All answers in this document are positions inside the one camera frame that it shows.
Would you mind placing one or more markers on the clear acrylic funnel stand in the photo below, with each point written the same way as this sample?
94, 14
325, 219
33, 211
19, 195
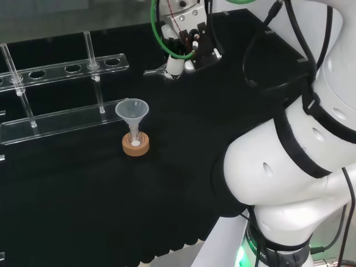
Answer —
66, 122

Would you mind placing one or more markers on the black table cloth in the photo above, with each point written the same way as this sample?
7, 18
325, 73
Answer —
167, 125

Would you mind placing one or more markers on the clear glass weighing funnel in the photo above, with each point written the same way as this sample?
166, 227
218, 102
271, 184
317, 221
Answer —
155, 71

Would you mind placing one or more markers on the small round-bottom glass flask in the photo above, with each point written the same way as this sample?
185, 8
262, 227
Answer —
135, 140

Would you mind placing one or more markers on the translucent plastic funnel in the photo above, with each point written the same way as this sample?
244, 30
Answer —
133, 109

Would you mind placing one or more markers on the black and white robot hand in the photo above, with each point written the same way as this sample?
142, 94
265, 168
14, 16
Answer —
205, 53

